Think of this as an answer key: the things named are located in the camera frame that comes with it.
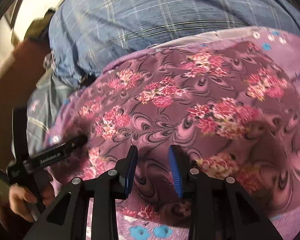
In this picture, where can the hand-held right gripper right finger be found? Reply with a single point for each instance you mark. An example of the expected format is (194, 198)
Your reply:
(175, 172)

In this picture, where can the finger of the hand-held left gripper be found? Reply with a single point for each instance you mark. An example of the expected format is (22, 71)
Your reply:
(76, 143)

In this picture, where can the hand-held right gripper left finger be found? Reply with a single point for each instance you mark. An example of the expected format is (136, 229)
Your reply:
(130, 172)

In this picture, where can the maroon pink floral shirt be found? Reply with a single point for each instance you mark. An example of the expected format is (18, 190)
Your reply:
(190, 120)

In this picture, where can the person's left hand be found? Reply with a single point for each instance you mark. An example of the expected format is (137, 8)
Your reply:
(20, 197)

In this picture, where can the grey striped blanket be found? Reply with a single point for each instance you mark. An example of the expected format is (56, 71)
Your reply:
(45, 105)

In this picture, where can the brown padded headboard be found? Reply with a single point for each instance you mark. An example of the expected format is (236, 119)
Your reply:
(15, 85)

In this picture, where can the grey floral crumpled cloth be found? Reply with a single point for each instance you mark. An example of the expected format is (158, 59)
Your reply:
(48, 60)

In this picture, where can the olive green cloth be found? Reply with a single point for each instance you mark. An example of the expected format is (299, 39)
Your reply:
(40, 26)

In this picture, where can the blue plaid quilt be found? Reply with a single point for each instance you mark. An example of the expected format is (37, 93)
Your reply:
(152, 17)

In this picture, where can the purple floral bedsheet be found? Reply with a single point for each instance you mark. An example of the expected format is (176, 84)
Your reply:
(297, 45)

